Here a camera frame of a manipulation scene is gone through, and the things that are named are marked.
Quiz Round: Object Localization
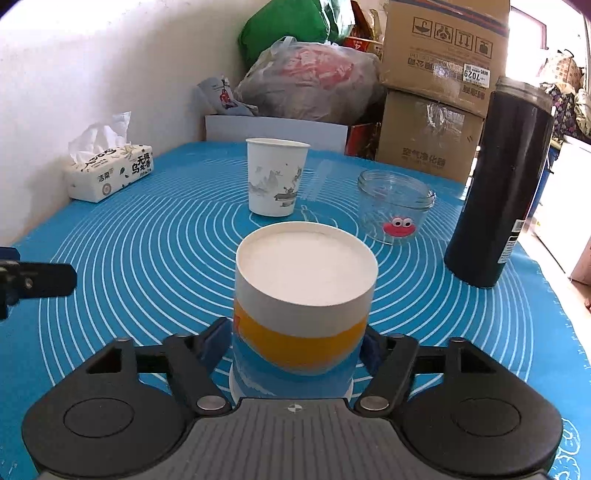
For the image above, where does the blue silicone baking mat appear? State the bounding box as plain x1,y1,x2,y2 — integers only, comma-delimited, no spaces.
0,141,591,480

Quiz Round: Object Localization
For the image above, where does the green bag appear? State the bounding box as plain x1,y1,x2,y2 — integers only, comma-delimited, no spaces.
238,0,356,72

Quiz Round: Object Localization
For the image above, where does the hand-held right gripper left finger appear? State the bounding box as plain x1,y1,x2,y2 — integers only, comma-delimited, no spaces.
86,318,233,414

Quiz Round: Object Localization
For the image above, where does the black tumbler bottle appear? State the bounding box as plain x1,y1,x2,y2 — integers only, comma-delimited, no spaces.
444,76,555,289

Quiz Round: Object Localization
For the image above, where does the grey printed paper bag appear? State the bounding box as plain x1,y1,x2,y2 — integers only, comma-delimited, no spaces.
197,76,259,117

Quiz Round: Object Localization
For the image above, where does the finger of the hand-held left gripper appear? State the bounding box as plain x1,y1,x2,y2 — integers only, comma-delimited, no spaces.
0,247,78,321

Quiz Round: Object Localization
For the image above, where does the cardboard box with tape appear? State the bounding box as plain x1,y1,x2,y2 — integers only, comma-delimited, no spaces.
375,88,485,185

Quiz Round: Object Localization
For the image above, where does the large cardboard box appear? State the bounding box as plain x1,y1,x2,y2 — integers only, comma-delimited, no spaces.
379,0,511,118

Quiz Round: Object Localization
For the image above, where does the white cardboard box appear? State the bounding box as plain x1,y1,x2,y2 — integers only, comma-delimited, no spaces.
205,115,349,155

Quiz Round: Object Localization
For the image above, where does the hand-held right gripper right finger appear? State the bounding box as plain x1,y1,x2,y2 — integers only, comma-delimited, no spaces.
353,329,502,414

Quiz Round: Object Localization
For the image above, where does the white paper cup with ink print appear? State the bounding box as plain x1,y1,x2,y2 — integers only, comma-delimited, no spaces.
246,137,311,217

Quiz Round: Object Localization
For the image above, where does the red gift box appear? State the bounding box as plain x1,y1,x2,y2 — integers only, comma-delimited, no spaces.
344,122,384,161

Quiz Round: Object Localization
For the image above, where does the clear glass jar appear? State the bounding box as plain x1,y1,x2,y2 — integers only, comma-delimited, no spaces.
357,169,437,245

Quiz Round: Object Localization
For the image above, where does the orange and blue paper cup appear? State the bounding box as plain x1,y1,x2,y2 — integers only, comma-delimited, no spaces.
228,222,379,401

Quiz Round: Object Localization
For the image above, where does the tissue pack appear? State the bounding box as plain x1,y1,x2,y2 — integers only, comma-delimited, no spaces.
64,111,154,203

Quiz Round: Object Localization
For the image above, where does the clear plastic bag with contents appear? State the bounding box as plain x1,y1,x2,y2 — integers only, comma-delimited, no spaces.
234,36,386,124

